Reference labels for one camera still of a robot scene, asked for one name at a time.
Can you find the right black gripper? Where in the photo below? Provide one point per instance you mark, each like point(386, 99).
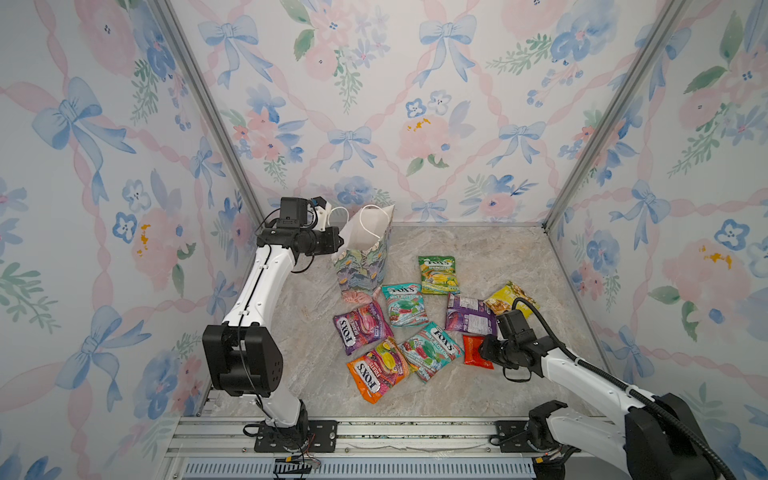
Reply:
point(486, 350)

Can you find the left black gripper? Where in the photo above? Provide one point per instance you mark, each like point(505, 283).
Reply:
point(331, 234)

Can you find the red snack packet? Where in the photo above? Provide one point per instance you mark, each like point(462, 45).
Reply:
point(472, 354)

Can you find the floral paper bag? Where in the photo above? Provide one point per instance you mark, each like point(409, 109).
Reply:
point(360, 263)

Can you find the teal Fox's candy bag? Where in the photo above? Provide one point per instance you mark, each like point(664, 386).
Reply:
point(430, 350)
point(405, 305)

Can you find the orange Fox's candy bag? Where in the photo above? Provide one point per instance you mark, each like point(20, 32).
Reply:
point(378, 371)

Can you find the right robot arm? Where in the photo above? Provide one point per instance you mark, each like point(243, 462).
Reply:
point(647, 436)

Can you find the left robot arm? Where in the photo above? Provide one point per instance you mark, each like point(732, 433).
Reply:
point(242, 356)

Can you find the purple Fox's candy bag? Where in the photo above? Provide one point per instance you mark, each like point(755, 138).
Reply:
point(362, 326)

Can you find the green Fox's candy bag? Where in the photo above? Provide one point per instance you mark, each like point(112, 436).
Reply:
point(438, 275)

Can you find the yellow snack packet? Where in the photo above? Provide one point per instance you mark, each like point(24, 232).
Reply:
point(501, 301)

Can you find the purple snack packet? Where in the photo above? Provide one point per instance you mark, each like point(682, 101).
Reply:
point(470, 316)

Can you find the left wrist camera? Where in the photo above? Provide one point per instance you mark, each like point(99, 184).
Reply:
point(301, 213)

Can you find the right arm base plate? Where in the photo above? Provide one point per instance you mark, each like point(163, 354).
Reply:
point(515, 436)

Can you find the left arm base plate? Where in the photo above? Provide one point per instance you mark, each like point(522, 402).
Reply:
point(313, 436)

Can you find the aluminium rail frame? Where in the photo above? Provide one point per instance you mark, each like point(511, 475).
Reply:
point(366, 448)

